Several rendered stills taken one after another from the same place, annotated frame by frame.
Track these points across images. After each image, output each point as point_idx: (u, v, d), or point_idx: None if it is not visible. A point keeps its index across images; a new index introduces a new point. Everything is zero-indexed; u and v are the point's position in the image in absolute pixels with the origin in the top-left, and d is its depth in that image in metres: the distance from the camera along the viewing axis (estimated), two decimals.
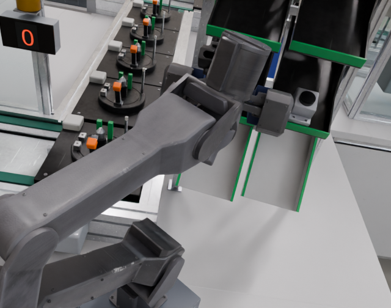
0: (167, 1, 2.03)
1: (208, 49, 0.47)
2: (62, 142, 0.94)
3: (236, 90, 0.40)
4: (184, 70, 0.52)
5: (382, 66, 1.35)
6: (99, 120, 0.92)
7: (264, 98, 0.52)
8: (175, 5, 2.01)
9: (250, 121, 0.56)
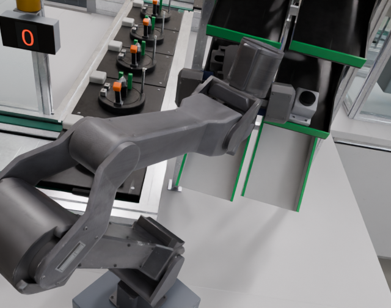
0: (167, 1, 2.03)
1: (219, 54, 0.54)
2: None
3: (255, 89, 0.47)
4: (195, 74, 0.58)
5: (382, 66, 1.35)
6: None
7: (269, 91, 0.59)
8: (175, 5, 2.01)
9: (256, 113, 0.63)
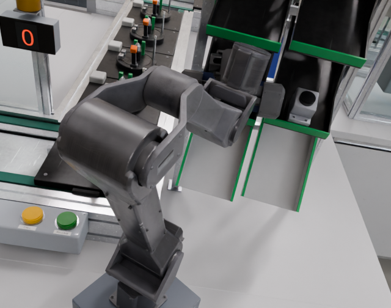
0: (167, 1, 2.03)
1: (217, 57, 0.61)
2: None
3: (249, 87, 0.54)
4: (196, 74, 0.65)
5: (382, 66, 1.35)
6: None
7: (259, 89, 0.66)
8: (175, 5, 2.01)
9: None
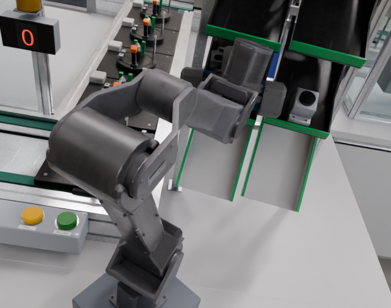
0: (167, 1, 2.03)
1: (218, 53, 0.60)
2: None
3: (251, 83, 0.53)
4: (197, 72, 0.65)
5: (382, 66, 1.35)
6: None
7: None
8: (175, 5, 2.01)
9: None
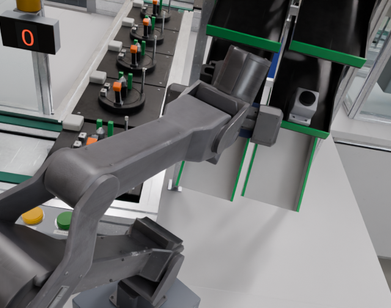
0: (167, 1, 2.03)
1: (209, 66, 0.54)
2: (62, 142, 0.94)
3: (243, 95, 0.46)
4: (184, 88, 0.58)
5: (382, 66, 1.35)
6: (99, 120, 0.92)
7: (251, 110, 0.59)
8: (175, 5, 2.01)
9: None
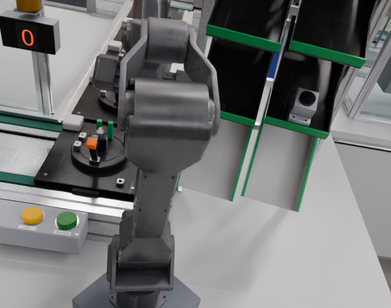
0: None
1: None
2: (62, 142, 0.94)
3: None
4: (112, 56, 0.68)
5: (382, 66, 1.35)
6: (99, 120, 0.92)
7: (170, 75, 0.70)
8: (175, 5, 2.01)
9: None
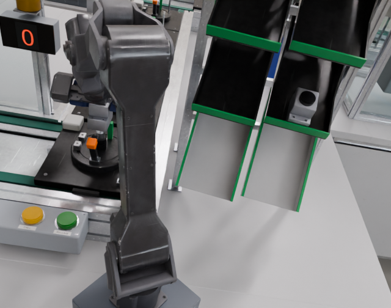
0: (167, 1, 2.03)
1: None
2: (62, 142, 0.94)
3: None
4: (68, 73, 0.78)
5: (382, 66, 1.35)
6: None
7: None
8: (175, 5, 2.01)
9: (112, 110, 0.80)
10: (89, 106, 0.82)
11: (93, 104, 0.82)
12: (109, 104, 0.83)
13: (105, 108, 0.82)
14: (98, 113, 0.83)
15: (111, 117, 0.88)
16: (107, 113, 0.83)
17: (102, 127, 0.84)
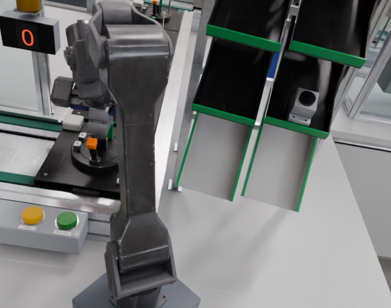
0: (167, 1, 2.03)
1: None
2: (62, 142, 0.94)
3: None
4: (68, 78, 0.79)
5: (382, 66, 1.35)
6: None
7: None
8: (175, 5, 2.01)
9: (112, 113, 0.81)
10: (89, 110, 0.83)
11: (93, 108, 0.83)
12: (109, 109, 0.84)
13: (105, 112, 0.83)
14: (98, 117, 0.84)
15: (111, 120, 0.89)
16: (107, 117, 0.84)
17: (102, 131, 0.85)
